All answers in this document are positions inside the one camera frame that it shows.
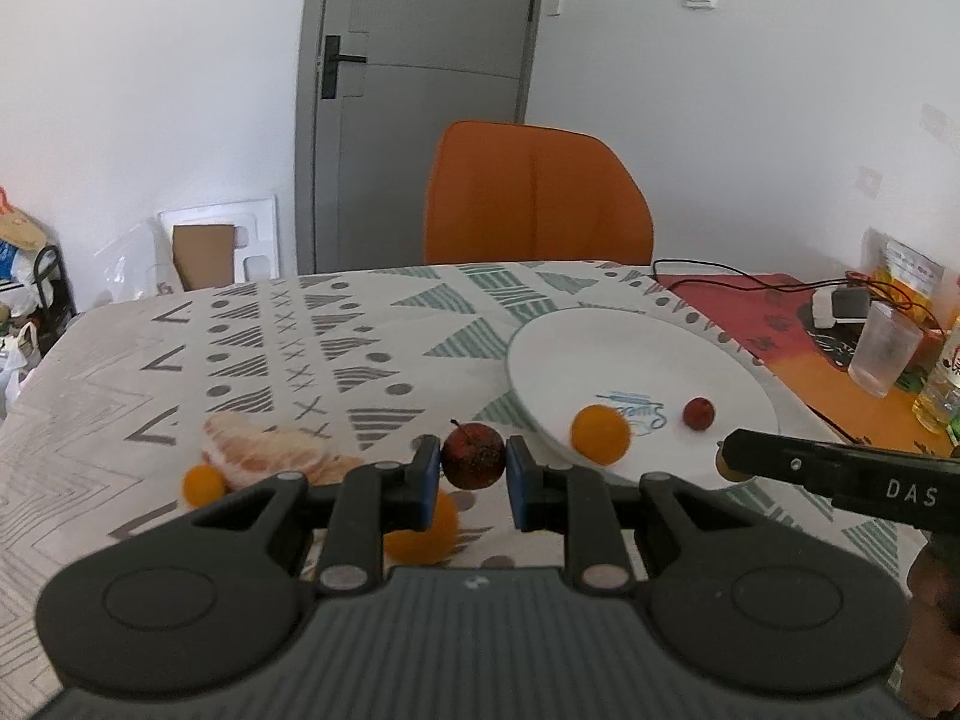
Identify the white plate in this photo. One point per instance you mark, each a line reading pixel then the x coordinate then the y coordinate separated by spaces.
pixel 637 360

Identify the clear yellowish bottle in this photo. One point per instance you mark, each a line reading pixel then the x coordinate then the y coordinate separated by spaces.
pixel 941 390

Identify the tan paper bag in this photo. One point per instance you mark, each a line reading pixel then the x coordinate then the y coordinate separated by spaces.
pixel 19 229

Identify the brown cardboard piece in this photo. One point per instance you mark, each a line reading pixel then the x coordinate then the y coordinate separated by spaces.
pixel 202 255

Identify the black power adapter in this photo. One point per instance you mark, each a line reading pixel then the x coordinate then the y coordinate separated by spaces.
pixel 851 304

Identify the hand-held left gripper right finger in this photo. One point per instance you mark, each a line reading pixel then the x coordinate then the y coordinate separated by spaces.
pixel 517 487

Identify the grey door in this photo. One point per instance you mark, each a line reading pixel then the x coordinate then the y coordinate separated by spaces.
pixel 420 127

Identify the person's right hand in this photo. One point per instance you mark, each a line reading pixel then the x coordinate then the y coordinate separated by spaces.
pixel 934 585

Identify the black metal rack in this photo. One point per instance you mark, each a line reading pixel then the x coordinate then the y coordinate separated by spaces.
pixel 54 292

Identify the small red lychee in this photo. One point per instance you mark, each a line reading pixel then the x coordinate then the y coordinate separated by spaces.
pixel 698 413

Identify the white wall outlet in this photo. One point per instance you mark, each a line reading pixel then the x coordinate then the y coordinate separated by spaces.
pixel 870 181

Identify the orange mandarin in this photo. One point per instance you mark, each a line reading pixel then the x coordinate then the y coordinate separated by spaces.
pixel 600 433
pixel 442 532

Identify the dark red round fruit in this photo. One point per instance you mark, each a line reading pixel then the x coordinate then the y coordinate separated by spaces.
pixel 472 457

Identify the orange chair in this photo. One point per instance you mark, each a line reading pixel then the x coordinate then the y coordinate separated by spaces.
pixel 525 195

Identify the red orange table mat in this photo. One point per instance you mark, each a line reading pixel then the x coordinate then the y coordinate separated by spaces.
pixel 810 382

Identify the blue white plastic bag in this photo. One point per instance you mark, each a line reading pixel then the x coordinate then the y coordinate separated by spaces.
pixel 11 262

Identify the clear plastic bag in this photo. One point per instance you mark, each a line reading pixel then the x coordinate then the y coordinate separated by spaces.
pixel 135 262

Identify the small orange kumquat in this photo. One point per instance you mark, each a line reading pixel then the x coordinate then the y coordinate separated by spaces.
pixel 202 484

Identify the printed snack bag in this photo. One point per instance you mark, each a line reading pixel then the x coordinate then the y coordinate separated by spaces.
pixel 911 266

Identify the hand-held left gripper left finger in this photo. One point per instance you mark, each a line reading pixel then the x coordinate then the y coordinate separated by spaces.
pixel 426 484

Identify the large peeled citrus segment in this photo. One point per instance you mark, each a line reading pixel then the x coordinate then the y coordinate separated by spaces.
pixel 255 454

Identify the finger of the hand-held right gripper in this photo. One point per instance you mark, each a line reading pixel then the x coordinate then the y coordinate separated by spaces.
pixel 772 457

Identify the clear plastic cup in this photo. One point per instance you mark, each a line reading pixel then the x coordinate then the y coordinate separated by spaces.
pixel 883 352

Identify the patterned white tablecloth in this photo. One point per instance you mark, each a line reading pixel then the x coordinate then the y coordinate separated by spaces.
pixel 337 360

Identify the white charger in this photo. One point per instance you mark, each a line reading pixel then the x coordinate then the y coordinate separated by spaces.
pixel 821 311

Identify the white styrofoam packaging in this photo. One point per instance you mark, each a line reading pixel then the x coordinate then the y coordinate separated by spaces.
pixel 255 225

